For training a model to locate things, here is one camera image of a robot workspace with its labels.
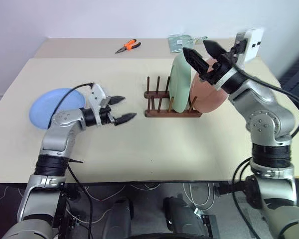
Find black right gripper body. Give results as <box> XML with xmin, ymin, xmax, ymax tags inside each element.
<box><xmin>205</xmin><ymin>39</ymin><xmax>249</xmax><ymax>85</ymax></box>

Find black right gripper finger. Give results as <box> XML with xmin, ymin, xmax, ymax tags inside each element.
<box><xmin>182</xmin><ymin>47</ymin><xmax>215</xmax><ymax>84</ymax></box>
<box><xmin>203</xmin><ymin>39</ymin><xmax>229</xmax><ymax>62</ymax></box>

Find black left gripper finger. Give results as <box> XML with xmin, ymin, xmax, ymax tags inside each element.
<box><xmin>107</xmin><ymin>95</ymin><xmax>126</xmax><ymax>105</ymax></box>
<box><xmin>113</xmin><ymin>113</ymin><xmax>138</xmax><ymax>126</ymax></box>

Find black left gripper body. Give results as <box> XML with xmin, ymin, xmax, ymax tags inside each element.
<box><xmin>98</xmin><ymin>104</ymin><xmax>116</xmax><ymax>126</ymax></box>

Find brown wooden dish rack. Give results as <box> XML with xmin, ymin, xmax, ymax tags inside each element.
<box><xmin>144</xmin><ymin>76</ymin><xmax>203</xmax><ymax>118</ymax></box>

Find small clear plastic packet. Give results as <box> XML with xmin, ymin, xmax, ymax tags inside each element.
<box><xmin>193</xmin><ymin>36</ymin><xmax>209</xmax><ymax>45</ymax></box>

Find green plate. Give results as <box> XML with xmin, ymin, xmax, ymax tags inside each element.
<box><xmin>169</xmin><ymin>54</ymin><xmax>193</xmax><ymax>113</ymax></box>

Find pink plate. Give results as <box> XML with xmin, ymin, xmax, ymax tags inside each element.
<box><xmin>188</xmin><ymin>57</ymin><xmax>227</xmax><ymax>115</ymax></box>

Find blue plate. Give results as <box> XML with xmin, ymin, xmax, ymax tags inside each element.
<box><xmin>27</xmin><ymin>87</ymin><xmax>87</xmax><ymax>130</ymax></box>

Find dark rounded shape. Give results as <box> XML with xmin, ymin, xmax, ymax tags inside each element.
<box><xmin>99</xmin><ymin>198</ymin><xmax>135</xmax><ymax>239</ymax></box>
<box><xmin>163</xmin><ymin>195</ymin><xmax>215</xmax><ymax>239</ymax></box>

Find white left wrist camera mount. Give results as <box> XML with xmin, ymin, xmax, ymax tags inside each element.
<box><xmin>87</xmin><ymin>84</ymin><xmax>111</xmax><ymax>126</ymax></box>

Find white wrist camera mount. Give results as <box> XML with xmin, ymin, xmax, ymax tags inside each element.
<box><xmin>214</xmin><ymin>27</ymin><xmax>265</xmax><ymax>92</ymax></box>
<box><xmin>87</xmin><ymin>84</ymin><xmax>111</xmax><ymax>126</ymax></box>

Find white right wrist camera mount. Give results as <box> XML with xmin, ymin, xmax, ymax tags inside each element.
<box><xmin>214</xmin><ymin>27</ymin><xmax>265</xmax><ymax>92</ymax></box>

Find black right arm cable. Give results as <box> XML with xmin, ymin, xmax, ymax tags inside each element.
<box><xmin>232</xmin><ymin>63</ymin><xmax>299</xmax><ymax>239</ymax></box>

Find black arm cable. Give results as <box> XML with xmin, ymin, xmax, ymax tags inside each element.
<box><xmin>232</xmin><ymin>63</ymin><xmax>299</xmax><ymax>239</ymax></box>
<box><xmin>46</xmin><ymin>82</ymin><xmax>95</xmax><ymax>239</ymax></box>

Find orange handled pliers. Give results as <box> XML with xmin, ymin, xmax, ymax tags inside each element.
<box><xmin>115</xmin><ymin>39</ymin><xmax>142</xmax><ymax>55</ymax></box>

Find white floor cable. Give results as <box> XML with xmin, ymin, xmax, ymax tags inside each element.
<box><xmin>129</xmin><ymin>183</ymin><xmax>162</xmax><ymax>192</ymax></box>
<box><xmin>183</xmin><ymin>183</ymin><xmax>212</xmax><ymax>207</ymax></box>

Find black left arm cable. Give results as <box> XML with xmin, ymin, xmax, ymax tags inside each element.
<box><xmin>46</xmin><ymin>82</ymin><xmax>95</xmax><ymax>239</ymax></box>

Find black metal frame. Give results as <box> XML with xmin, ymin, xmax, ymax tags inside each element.
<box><xmin>52</xmin><ymin>183</ymin><xmax>73</xmax><ymax>229</ymax></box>

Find black metal bracket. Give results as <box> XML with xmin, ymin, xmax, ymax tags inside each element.
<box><xmin>201</xmin><ymin>214</ymin><xmax>220</xmax><ymax>239</ymax></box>

